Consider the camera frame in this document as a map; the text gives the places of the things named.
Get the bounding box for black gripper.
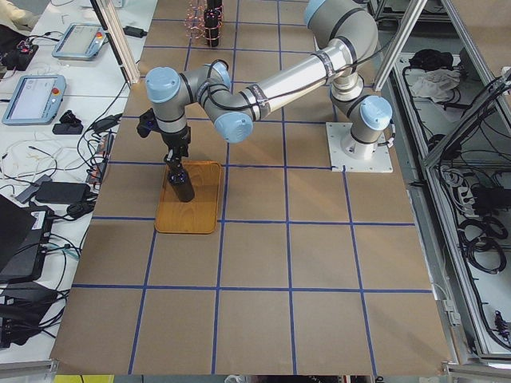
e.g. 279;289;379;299
161;125;191;158

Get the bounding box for dark glass wine bottle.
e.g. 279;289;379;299
203;0;223;47
165;156;195;203

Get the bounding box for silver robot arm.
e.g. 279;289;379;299
137;1;392;164

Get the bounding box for wooden serving tray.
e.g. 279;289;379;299
155;160;222;235

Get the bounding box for black power adapter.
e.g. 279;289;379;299
35;181;89;204

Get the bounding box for blue teach pendant far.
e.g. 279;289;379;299
52;23;106;61

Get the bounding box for blue teach pendant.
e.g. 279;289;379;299
2;75;66;126
52;23;106;61

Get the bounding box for blue teach pendant near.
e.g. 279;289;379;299
2;75;66;126

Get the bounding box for black laptop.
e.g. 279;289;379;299
1;196;53;284

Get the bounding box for white crumpled cloth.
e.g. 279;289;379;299
410;69;461;103

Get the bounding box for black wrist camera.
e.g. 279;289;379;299
137;109;158;138

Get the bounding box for copper wire bottle basket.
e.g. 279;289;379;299
184;0;224;45

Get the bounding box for aluminium frame post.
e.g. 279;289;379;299
90;0;141;86

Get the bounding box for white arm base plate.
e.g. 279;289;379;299
326;122;393;173

